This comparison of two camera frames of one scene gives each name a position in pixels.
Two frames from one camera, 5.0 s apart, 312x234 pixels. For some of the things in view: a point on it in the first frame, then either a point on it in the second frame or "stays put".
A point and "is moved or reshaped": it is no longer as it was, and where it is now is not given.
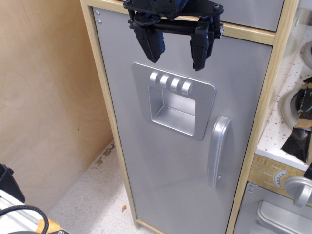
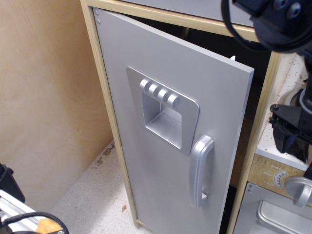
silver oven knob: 300,189 stays put
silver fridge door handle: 219,127 to 202,143
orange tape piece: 53,226 stays put
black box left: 8,184 stays put
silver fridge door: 185,137 is moved or reshaped
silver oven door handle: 284,220 stays put
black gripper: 177,16 to 299,118
